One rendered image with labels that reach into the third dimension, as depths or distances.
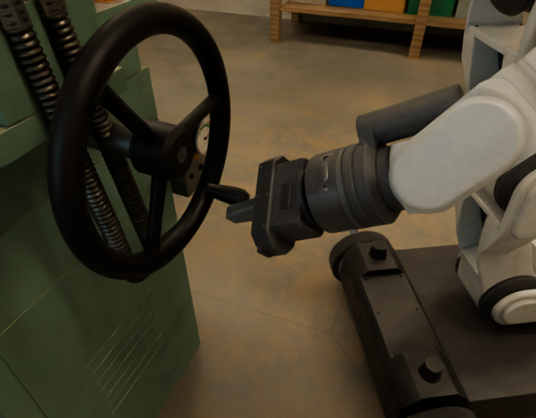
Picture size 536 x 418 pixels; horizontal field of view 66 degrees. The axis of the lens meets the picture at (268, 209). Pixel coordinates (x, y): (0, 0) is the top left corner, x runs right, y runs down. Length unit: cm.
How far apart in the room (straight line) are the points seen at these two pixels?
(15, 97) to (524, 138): 41
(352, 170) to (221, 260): 108
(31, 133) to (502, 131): 40
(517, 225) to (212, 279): 91
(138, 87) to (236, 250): 88
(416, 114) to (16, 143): 36
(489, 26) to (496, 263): 48
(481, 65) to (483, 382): 67
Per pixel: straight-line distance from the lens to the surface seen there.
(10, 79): 43
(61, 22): 45
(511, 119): 35
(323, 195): 41
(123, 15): 40
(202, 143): 78
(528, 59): 39
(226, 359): 122
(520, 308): 108
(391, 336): 106
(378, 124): 41
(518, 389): 113
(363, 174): 39
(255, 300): 133
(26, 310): 66
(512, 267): 104
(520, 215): 84
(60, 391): 79
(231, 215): 52
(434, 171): 36
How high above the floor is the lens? 105
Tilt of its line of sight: 40 degrees down
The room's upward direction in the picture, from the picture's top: straight up
